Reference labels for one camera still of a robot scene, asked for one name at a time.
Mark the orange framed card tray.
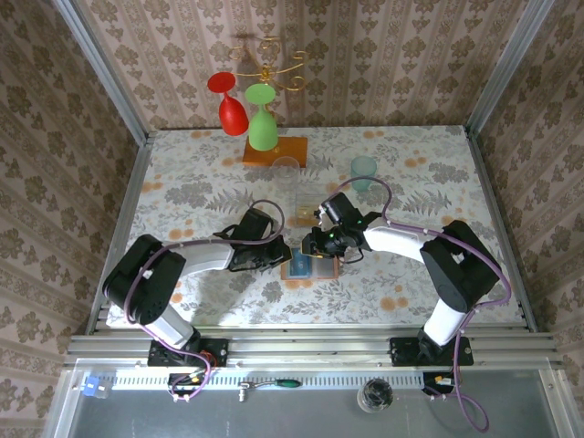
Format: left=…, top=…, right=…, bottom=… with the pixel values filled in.
left=279, top=248, right=342, bottom=282

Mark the gold credit card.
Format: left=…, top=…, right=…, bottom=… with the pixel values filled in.
left=296, top=204, right=321, bottom=225

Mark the small wooden card box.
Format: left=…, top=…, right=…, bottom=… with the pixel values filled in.
left=294, top=190, right=330, bottom=228

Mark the teal textured plastic cup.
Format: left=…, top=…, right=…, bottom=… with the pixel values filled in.
left=349, top=155, right=379, bottom=193

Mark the clear plastic cup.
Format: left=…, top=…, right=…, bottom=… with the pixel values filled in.
left=272, top=156, right=302, bottom=193

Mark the floral patterned tablecloth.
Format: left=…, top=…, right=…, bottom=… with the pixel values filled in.
left=107, top=125, right=526, bottom=328

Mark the orange wooden rack base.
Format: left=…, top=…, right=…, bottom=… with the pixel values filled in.
left=241, top=135, right=309, bottom=169

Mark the green wine glass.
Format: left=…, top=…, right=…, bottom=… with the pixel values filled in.
left=244, top=83, right=278, bottom=152

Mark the black wiring connector board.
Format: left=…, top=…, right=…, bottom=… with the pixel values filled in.
left=422, top=371, right=457, bottom=397
left=167, top=371, right=209, bottom=397

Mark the red wine glass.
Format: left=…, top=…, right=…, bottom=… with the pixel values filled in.
left=206, top=71, right=250, bottom=137

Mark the clear round glass jar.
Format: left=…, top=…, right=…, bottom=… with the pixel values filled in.
left=357, top=378, right=394, bottom=414

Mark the grey metal shelf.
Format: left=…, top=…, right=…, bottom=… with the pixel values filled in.
left=43, top=360, right=584, bottom=438

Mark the blue plastic connector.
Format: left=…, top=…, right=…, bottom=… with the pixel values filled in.
left=83, top=376, right=113, bottom=399

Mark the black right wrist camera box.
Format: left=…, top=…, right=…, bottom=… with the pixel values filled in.
left=318, top=192, right=361, bottom=227

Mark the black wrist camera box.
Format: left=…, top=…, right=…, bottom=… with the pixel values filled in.
left=318, top=192, right=361, bottom=227
left=236, top=208, right=278, bottom=242

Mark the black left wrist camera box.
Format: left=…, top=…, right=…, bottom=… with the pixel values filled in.
left=236, top=208, right=278, bottom=242

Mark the aluminium front rail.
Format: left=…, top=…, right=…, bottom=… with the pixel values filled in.
left=63, top=335, right=563, bottom=370

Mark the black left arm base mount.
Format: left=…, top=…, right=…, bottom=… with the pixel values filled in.
left=148, top=337, right=229, bottom=369

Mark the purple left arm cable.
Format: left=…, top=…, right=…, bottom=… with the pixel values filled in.
left=125, top=199, right=287, bottom=405

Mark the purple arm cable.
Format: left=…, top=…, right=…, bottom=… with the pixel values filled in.
left=326, top=176, right=512, bottom=433
left=125, top=199, right=287, bottom=405

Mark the green handled ratchet tool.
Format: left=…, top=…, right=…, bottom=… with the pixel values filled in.
left=236, top=378, right=303, bottom=402

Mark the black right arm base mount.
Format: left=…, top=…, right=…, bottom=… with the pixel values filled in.
left=390, top=336, right=475, bottom=368

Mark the white slotted cable duct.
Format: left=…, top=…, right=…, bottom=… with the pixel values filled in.
left=111, top=373, right=428, bottom=392

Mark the aluminium side rail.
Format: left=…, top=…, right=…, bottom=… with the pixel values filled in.
left=463, top=126, right=538, bottom=333
left=85, top=131, right=154, bottom=337

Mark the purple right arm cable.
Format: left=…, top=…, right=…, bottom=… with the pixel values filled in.
left=326, top=176, right=512, bottom=433

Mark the gold wire glass rack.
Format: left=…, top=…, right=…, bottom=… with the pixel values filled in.
left=227, top=36, right=308, bottom=92

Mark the aluminium frame post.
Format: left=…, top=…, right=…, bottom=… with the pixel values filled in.
left=464, top=0, right=556, bottom=138
left=50, top=0, right=151, bottom=143

